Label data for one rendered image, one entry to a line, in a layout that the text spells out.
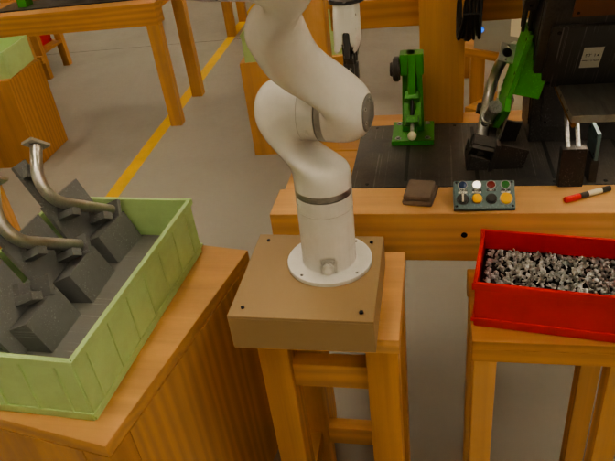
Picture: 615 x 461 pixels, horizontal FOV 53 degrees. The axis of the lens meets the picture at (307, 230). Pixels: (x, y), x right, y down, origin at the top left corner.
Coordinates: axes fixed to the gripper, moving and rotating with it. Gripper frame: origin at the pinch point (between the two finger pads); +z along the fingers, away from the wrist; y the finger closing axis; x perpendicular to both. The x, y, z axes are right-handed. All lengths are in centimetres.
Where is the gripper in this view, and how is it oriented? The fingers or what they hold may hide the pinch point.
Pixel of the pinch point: (351, 70)
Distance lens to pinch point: 140.7
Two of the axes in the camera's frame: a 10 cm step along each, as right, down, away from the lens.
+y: -1.7, 5.5, -8.2
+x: 9.8, 0.0, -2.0
